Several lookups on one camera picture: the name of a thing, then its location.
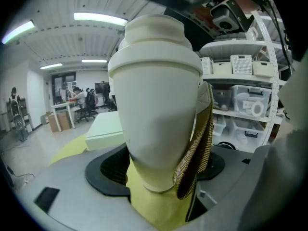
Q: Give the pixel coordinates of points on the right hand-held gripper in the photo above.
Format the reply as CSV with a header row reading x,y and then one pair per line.
x,y
204,16

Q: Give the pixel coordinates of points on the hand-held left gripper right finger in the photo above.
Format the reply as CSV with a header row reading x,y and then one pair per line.
x,y
228,177

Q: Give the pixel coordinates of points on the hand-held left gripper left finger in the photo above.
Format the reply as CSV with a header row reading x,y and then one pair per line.
x,y
72,201

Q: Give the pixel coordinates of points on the white lidded cup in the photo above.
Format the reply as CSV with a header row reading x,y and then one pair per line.
x,y
154,117
154,40

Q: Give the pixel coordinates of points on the black waste bin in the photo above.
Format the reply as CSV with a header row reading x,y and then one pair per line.
x,y
223,145

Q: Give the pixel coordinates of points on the white curved shelf unit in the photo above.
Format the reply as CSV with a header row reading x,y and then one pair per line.
x,y
231,47

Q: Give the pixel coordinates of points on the row of white perforated baskets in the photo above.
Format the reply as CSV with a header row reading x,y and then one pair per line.
x,y
241,65

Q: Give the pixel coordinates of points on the round table with green cloth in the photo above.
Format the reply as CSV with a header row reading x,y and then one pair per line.
x,y
156,208

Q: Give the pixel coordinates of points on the brown cardboard box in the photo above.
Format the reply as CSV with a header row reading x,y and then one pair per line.
x,y
53,124
63,121

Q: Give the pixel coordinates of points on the pale green flat box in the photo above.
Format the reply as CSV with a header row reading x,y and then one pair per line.
x,y
106,129

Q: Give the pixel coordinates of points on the stack of clear storage boxes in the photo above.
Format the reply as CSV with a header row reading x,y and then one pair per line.
x,y
250,100

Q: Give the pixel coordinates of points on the ceiling light strip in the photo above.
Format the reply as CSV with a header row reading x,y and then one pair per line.
x,y
18,31
93,61
99,19
51,66

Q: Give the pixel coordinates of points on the white office desk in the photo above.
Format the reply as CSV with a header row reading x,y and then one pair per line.
x,y
62,106

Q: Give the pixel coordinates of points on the black office chair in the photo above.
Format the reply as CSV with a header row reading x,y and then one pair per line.
x,y
87,105

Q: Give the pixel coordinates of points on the black framed glass door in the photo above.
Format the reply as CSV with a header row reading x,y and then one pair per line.
x,y
63,85

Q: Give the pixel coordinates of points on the grey gripper-mounted camera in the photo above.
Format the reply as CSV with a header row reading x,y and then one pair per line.
x,y
226,18

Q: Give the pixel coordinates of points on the black wall monitor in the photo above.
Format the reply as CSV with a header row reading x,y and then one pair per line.
x,y
102,88

